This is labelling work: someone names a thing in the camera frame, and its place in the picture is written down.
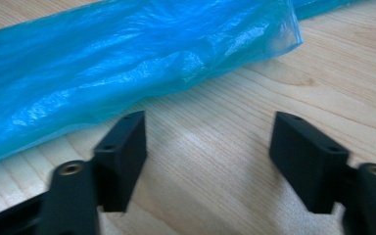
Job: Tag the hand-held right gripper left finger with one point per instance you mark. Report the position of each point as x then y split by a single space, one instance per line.
124 160

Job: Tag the blue plastic bag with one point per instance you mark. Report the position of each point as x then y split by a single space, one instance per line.
117 62

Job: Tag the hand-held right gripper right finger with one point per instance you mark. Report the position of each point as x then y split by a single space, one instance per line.
306 163

